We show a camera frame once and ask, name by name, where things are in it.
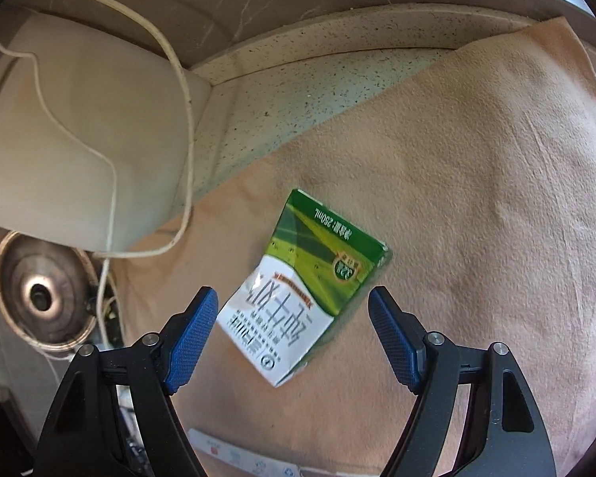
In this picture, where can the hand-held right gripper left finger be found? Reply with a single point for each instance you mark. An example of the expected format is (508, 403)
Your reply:
(191, 343)

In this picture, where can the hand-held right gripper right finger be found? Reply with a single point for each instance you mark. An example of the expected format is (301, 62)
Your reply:
(392, 343)

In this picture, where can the green and white milk carton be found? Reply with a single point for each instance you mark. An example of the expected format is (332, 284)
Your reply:
(303, 278)

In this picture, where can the white printed sachet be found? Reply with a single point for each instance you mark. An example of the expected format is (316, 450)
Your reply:
(258, 449)

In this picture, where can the steel pot lid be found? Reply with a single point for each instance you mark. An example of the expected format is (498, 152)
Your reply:
(42, 293)

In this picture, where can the beige cloth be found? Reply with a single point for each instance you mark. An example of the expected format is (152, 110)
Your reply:
(477, 184)

